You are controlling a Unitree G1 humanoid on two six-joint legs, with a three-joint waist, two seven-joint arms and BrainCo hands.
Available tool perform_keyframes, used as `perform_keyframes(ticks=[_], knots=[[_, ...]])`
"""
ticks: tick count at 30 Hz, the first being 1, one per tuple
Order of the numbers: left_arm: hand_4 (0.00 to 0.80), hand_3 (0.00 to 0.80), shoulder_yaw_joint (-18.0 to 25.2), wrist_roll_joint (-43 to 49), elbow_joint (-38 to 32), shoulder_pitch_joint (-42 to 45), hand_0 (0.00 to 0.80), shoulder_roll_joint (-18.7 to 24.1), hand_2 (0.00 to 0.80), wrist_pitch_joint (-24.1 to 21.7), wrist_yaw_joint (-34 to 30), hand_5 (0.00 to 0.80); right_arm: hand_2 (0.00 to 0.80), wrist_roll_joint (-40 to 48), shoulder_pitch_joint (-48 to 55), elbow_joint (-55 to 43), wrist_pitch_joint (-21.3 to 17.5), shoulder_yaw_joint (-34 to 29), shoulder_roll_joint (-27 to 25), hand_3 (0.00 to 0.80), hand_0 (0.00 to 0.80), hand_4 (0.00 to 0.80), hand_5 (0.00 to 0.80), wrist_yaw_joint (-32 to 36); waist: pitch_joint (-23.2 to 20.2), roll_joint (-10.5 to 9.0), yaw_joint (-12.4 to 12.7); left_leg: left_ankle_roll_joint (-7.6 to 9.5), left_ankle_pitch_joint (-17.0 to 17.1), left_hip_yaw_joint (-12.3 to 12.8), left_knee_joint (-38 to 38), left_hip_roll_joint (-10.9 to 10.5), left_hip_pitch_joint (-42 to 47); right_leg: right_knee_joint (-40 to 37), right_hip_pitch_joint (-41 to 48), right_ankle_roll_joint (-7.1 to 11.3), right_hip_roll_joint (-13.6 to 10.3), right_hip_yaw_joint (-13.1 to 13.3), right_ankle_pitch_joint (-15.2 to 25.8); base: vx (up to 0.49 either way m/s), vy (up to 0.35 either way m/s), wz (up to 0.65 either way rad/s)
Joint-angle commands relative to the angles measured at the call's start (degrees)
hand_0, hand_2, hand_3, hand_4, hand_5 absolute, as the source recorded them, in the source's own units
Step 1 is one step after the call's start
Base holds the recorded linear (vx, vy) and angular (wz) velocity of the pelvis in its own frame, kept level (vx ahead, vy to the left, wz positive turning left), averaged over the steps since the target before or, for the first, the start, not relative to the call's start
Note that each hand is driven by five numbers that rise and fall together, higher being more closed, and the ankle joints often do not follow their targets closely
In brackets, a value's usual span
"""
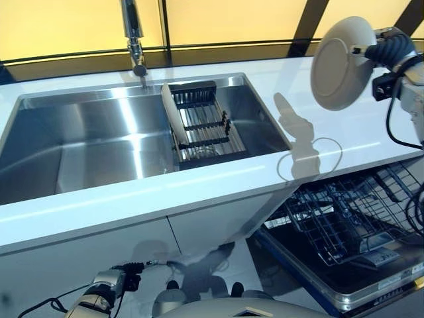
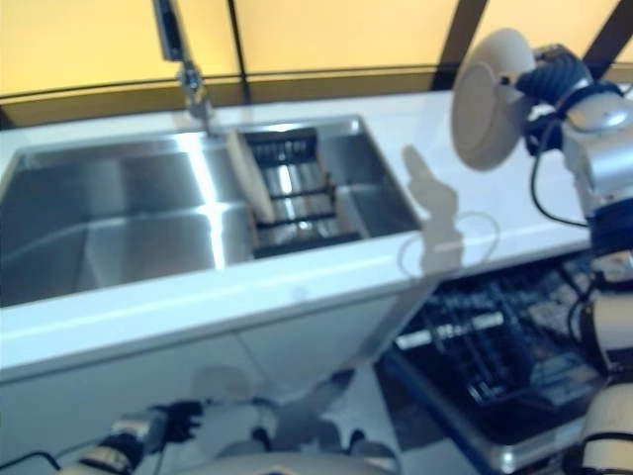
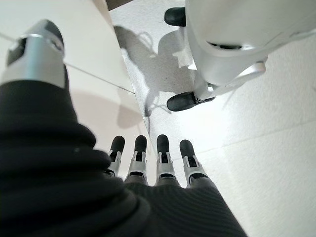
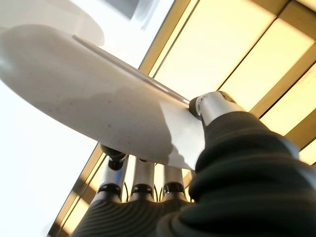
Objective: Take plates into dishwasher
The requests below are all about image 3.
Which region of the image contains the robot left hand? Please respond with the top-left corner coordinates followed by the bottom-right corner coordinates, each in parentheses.
top-left (0, 19), bottom-right (247, 237)

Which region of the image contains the white cabinet door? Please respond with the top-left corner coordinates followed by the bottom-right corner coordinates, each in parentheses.
top-left (0, 33), bottom-right (152, 161)

